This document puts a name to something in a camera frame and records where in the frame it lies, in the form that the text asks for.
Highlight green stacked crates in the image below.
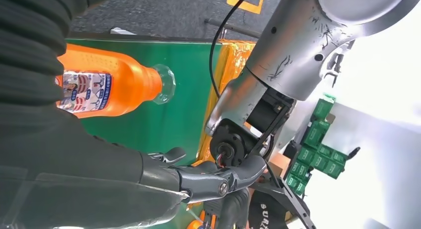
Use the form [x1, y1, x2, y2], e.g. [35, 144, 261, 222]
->
[284, 93, 347, 198]

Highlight black left camera cable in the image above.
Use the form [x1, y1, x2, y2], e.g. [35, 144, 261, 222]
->
[208, 0, 255, 99]

